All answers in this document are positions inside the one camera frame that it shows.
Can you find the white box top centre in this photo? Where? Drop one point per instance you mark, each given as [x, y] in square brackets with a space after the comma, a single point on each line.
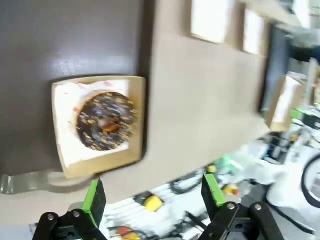
[212, 20]

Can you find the dark brown serving tray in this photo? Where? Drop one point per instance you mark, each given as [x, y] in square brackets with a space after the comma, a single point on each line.
[62, 37]

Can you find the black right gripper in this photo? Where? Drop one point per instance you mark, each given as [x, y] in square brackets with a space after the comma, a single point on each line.
[301, 51]

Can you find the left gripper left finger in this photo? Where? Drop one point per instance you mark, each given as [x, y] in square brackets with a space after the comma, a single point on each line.
[96, 200]

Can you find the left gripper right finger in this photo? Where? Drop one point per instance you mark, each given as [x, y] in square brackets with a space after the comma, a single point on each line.
[212, 195]

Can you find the chocolate sprinkled donut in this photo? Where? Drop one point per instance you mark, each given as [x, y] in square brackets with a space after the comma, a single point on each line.
[100, 135]

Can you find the black textured serving tray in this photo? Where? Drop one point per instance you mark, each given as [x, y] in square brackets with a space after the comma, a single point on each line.
[275, 62]

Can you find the yellow emergency stop button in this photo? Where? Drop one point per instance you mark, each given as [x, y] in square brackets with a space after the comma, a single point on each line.
[231, 189]
[153, 203]

